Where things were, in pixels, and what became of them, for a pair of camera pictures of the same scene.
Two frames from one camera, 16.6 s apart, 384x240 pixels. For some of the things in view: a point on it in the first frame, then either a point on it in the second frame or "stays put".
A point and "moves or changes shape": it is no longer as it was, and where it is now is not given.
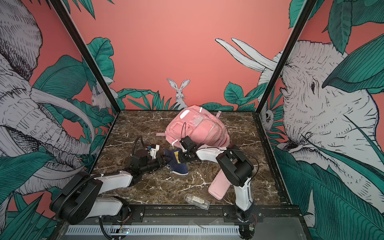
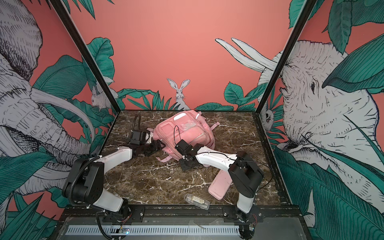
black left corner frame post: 86,53 stays put
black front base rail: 155,214 stays put
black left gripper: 162,160 → 155,148
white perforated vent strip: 139,230 stays put
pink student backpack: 205,129 moves or changes shape
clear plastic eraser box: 197,201 stays put
